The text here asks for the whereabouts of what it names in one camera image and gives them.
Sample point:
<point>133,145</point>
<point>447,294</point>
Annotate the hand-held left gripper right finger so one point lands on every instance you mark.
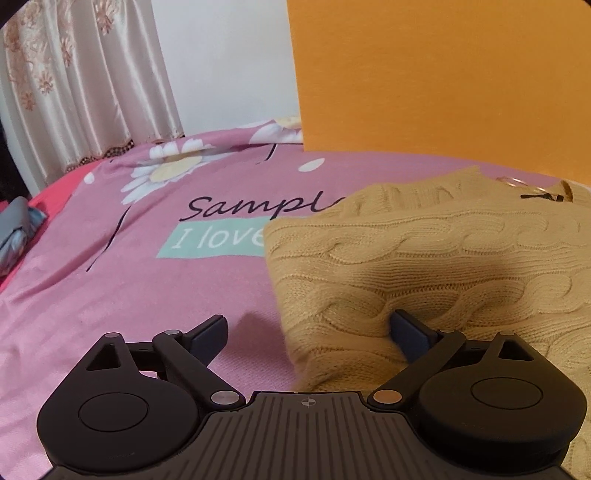
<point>408,333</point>

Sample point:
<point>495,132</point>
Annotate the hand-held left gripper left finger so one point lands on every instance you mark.
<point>208,335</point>

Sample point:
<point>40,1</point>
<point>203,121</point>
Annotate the clear plastic clothes hanger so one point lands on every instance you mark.
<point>524,183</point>

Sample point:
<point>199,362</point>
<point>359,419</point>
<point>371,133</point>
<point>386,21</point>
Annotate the pink floral printed bedsheet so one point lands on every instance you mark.
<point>152,258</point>

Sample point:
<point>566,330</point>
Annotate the grey blue cloth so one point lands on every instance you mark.
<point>16,230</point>

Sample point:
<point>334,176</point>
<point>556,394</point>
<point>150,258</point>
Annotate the orange headboard panel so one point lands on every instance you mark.
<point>438,78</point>

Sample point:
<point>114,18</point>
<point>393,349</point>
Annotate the cream floral curtain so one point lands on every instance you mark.
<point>78,78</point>

